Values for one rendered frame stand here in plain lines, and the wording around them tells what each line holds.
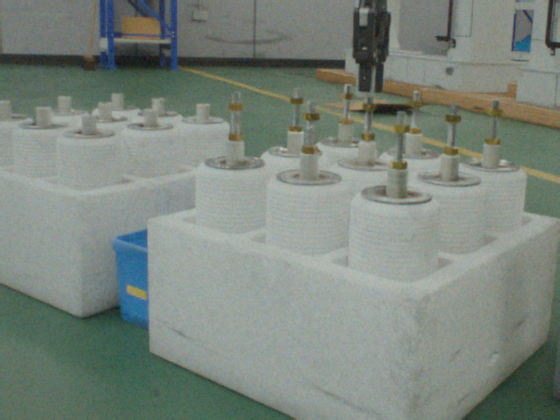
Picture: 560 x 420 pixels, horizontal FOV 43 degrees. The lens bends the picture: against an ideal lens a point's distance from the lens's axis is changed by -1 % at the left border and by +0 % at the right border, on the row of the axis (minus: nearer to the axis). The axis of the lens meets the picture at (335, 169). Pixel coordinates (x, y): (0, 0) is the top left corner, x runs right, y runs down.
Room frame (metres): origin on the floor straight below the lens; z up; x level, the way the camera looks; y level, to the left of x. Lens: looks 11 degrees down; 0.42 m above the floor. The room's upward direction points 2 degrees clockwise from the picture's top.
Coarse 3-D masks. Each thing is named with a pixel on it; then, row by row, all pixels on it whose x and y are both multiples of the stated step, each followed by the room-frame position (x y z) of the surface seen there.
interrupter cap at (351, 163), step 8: (344, 160) 0.90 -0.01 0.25; (352, 160) 0.91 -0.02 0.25; (376, 160) 0.91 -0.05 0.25; (384, 160) 0.91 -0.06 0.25; (344, 168) 0.87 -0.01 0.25; (352, 168) 0.86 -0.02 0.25; (360, 168) 0.85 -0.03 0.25; (368, 168) 0.85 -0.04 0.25; (376, 168) 0.85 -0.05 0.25; (384, 168) 0.86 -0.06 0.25
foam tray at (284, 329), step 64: (192, 256) 0.80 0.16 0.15; (256, 256) 0.74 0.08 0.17; (320, 256) 0.73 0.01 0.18; (448, 256) 0.75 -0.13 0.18; (512, 256) 0.80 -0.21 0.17; (192, 320) 0.80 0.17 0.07; (256, 320) 0.74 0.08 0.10; (320, 320) 0.68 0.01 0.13; (384, 320) 0.64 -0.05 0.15; (448, 320) 0.67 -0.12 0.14; (512, 320) 0.81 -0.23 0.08; (256, 384) 0.74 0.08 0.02; (320, 384) 0.68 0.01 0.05; (384, 384) 0.64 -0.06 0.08; (448, 384) 0.68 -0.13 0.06
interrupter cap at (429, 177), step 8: (424, 176) 0.82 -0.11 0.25; (432, 176) 0.83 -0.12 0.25; (464, 176) 0.83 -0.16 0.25; (472, 176) 0.83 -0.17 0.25; (432, 184) 0.79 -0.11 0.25; (440, 184) 0.79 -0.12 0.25; (448, 184) 0.78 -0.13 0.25; (456, 184) 0.78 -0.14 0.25; (464, 184) 0.79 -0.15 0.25; (472, 184) 0.79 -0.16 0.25
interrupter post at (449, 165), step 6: (444, 156) 0.81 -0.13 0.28; (450, 156) 0.81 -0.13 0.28; (456, 156) 0.81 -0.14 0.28; (444, 162) 0.81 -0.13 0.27; (450, 162) 0.81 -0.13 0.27; (456, 162) 0.81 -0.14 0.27; (444, 168) 0.81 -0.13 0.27; (450, 168) 0.81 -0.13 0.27; (456, 168) 0.81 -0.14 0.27; (444, 174) 0.81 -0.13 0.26; (450, 174) 0.81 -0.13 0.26; (456, 174) 0.81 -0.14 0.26; (444, 180) 0.81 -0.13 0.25; (450, 180) 0.81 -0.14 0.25; (456, 180) 0.81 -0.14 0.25
